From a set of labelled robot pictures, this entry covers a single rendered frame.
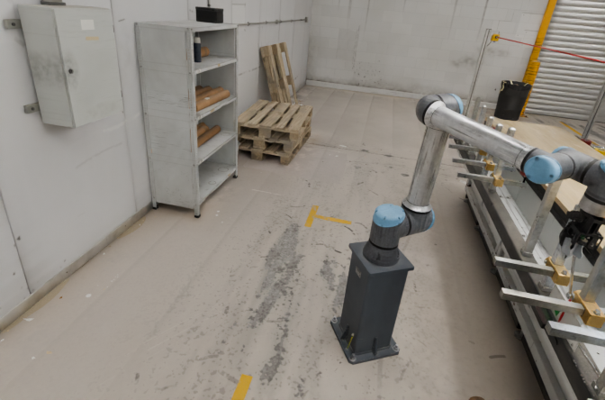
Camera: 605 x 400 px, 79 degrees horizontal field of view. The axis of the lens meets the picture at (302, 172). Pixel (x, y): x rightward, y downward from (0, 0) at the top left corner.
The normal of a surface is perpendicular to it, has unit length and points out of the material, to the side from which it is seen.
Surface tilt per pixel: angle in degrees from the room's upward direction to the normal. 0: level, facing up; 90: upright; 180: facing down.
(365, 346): 90
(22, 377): 0
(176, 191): 90
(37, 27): 90
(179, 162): 90
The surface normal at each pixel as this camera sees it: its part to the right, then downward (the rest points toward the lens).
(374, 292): 0.29, 0.42
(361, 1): -0.22, 0.39
